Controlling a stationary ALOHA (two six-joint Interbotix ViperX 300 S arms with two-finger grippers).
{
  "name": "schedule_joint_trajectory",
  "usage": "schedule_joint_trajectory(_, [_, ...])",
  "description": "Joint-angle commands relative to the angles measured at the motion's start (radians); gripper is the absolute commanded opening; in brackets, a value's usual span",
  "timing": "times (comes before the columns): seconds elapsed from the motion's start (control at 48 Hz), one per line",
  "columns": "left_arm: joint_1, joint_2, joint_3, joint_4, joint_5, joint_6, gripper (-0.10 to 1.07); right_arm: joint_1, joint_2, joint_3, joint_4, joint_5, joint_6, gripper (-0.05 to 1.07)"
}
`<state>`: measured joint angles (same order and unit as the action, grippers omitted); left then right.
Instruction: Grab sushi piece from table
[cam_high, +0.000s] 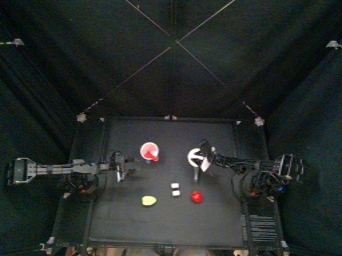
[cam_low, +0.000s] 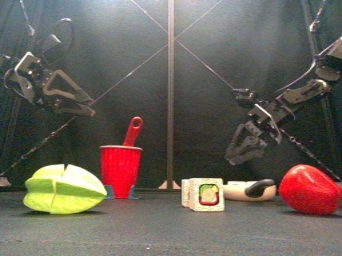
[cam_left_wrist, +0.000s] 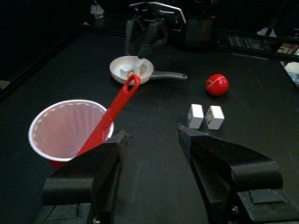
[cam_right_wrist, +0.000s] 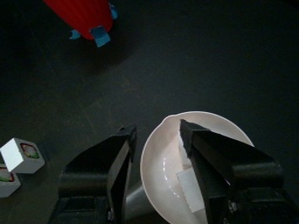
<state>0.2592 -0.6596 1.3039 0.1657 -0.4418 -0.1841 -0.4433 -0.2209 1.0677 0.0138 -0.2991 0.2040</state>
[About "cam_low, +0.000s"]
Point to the white toy sushi piece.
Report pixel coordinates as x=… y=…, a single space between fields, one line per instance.
x=204 y=194

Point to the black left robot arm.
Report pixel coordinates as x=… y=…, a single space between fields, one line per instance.
x=54 y=46

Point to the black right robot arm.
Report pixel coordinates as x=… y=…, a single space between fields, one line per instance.
x=312 y=83

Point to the red bell pepper toy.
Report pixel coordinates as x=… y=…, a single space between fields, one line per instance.
x=311 y=190

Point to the red ribbed plastic cup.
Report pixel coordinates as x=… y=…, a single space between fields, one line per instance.
x=121 y=170

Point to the green toy star fruit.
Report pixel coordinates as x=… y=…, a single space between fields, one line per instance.
x=64 y=189

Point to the blue cup stand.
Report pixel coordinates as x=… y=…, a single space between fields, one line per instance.
x=129 y=194

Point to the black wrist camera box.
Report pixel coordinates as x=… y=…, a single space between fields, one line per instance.
x=245 y=97

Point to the vertical metal frame pole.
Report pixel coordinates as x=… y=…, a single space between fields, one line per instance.
x=170 y=96

